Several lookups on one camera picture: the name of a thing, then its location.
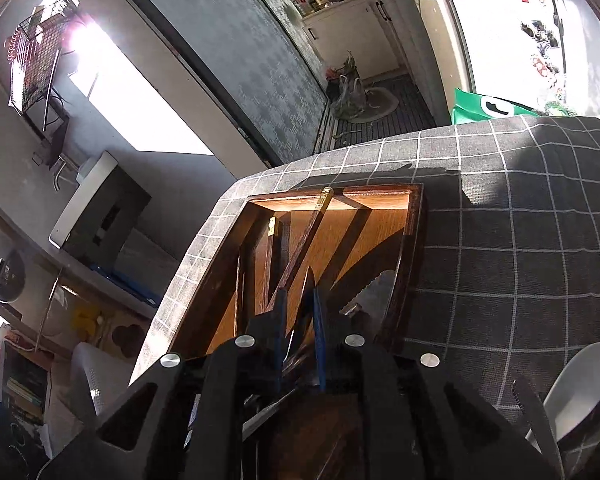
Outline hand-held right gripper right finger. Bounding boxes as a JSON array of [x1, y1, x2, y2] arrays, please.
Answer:
[[311, 285, 567, 480]]

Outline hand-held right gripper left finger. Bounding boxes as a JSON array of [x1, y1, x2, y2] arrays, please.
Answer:
[[37, 287, 288, 480]]

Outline metal table knife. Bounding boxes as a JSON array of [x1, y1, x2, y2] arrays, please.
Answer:
[[285, 266, 316, 376]]

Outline serrated metal knife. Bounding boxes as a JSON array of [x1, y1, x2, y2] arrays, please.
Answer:
[[511, 377, 567, 480], [340, 269, 399, 322]]

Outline brown wooden tray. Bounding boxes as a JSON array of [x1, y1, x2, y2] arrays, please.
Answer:
[[167, 184, 426, 480]]

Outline white ceramic spoon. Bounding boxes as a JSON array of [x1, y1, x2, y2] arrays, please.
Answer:
[[524, 342, 600, 457]]

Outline blue flat item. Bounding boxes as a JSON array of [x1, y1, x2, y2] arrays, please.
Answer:
[[92, 264, 163, 307]]

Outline grey checked tablecloth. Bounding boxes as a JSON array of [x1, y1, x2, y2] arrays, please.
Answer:
[[130, 115, 600, 480]]

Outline dark striped floor mat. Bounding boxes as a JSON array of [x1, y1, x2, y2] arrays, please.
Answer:
[[330, 72, 437, 137]]

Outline plastic bags on floor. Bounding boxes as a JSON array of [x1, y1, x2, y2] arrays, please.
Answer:
[[324, 51, 367, 120]]

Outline stack of books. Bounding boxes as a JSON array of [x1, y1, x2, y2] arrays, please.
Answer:
[[2, 355, 49, 422]]

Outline green bag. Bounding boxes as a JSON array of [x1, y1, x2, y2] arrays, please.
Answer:
[[452, 88, 541, 125]]

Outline patterned sliding door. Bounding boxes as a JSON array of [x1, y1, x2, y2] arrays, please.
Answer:
[[92, 0, 331, 168]]

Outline white kitchen cabinet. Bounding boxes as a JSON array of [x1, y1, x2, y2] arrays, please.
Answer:
[[300, 0, 438, 126]]

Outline silver refrigerator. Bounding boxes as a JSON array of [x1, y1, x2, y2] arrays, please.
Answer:
[[410, 0, 598, 122]]

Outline round dark wall clock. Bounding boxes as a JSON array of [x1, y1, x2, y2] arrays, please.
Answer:
[[0, 250, 27, 304]]

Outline wire wall rack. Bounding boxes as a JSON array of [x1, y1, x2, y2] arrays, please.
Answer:
[[7, 0, 88, 128]]

